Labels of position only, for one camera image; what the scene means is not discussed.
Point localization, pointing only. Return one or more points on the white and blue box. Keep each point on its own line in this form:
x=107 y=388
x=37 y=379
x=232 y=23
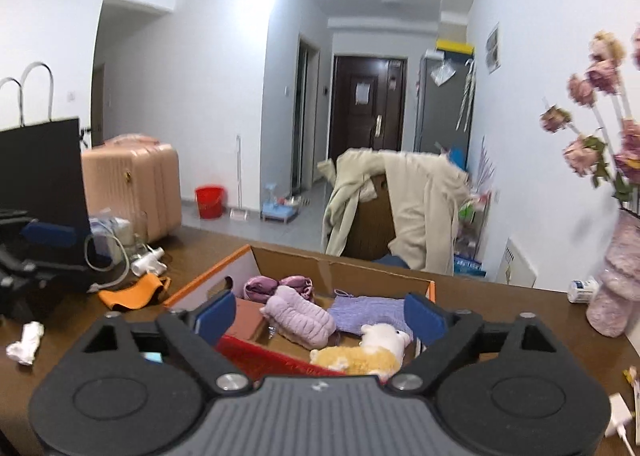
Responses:
x=107 y=236

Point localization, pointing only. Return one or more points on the blue packet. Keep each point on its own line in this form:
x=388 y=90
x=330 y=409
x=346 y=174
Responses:
x=151 y=357

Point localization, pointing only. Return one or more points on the pink satin scrunchie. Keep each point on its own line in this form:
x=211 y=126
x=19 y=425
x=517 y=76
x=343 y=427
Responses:
x=280 y=286

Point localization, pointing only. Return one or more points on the beige coat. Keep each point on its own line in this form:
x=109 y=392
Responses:
x=420 y=201

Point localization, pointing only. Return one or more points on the yellow box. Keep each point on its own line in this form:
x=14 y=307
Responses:
x=455 y=46

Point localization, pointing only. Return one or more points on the yellow plush toy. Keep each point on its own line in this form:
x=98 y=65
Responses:
x=357 y=356

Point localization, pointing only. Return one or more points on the purple knit cloth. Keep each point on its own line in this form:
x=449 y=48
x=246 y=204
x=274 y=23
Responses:
x=370 y=313

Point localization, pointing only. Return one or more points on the clear glass jar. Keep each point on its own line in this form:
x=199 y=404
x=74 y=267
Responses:
x=136 y=241

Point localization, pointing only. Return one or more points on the blue packets pile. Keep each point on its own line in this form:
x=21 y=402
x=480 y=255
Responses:
x=469 y=267

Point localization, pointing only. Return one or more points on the pink suitcase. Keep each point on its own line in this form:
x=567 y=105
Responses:
x=135 y=186

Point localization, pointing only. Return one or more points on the crumpled white tissue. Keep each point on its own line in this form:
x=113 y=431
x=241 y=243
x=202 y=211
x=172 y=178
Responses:
x=25 y=343

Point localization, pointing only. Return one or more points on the brown chair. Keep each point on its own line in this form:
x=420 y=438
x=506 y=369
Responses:
x=372 y=221

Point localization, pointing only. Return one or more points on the black paper bag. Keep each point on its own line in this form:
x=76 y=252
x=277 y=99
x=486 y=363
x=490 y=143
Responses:
x=40 y=171

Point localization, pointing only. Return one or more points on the white broom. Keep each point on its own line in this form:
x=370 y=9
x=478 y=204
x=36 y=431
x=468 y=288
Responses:
x=239 y=181

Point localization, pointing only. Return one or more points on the pink textured vase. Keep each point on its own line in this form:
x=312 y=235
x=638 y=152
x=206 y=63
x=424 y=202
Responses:
x=617 y=281

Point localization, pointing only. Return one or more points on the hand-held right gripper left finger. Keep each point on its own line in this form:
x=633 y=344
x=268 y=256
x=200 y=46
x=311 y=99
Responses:
x=217 y=317

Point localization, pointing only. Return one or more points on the white charger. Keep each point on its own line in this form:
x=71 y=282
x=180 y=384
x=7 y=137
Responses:
x=619 y=416

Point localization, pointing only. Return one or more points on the small white bottle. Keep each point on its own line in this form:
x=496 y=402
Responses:
x=582 y=290

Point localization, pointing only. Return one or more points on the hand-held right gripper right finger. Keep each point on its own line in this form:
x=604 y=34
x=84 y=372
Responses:
x=422 y=320

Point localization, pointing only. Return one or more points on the white plastic device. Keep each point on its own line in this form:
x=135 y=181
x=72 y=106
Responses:
x=147 y=261

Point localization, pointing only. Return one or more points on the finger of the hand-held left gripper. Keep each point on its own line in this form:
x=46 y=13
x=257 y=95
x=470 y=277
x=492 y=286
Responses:
x=30 y=263
x=47 y=233

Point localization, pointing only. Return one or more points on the dried pink roses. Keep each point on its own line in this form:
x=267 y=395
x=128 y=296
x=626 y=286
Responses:
x=600 y=136

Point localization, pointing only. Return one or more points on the dark brown door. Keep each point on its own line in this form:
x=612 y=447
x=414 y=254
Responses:
x=367 y=106

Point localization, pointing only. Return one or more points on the red plastic bucket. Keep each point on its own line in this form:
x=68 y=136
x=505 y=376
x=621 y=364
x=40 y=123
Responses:
x=210 y=202

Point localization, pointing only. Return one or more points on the cluttered storage rack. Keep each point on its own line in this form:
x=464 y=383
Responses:
x=475 y=206

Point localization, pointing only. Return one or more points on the blue pet feeder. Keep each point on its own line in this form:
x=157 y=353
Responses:
x=280 y=206

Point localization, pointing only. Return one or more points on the grey refrigerator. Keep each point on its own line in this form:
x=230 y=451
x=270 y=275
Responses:
x=440 y=121

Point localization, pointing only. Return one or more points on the white board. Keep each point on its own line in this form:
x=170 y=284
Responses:
x=515 y=263

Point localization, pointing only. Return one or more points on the red cardboard box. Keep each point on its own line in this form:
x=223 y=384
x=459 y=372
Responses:
x=300 y=271

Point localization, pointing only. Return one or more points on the lilac fluffy headband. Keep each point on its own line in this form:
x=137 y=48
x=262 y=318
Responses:
x=300 y=318

